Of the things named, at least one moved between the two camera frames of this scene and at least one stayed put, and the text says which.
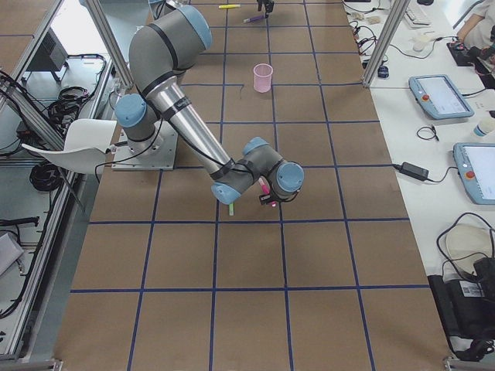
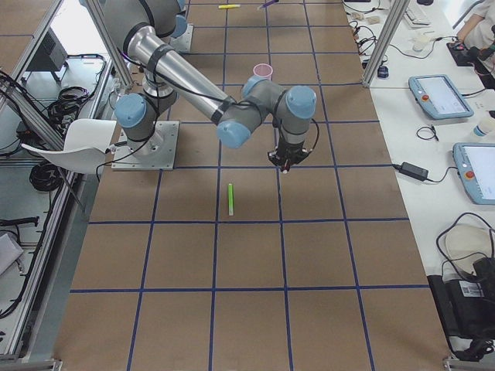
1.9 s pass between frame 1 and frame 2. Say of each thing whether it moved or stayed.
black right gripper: moved
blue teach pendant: stayed
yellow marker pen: stayed
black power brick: stayed
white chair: stayed
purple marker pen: moved
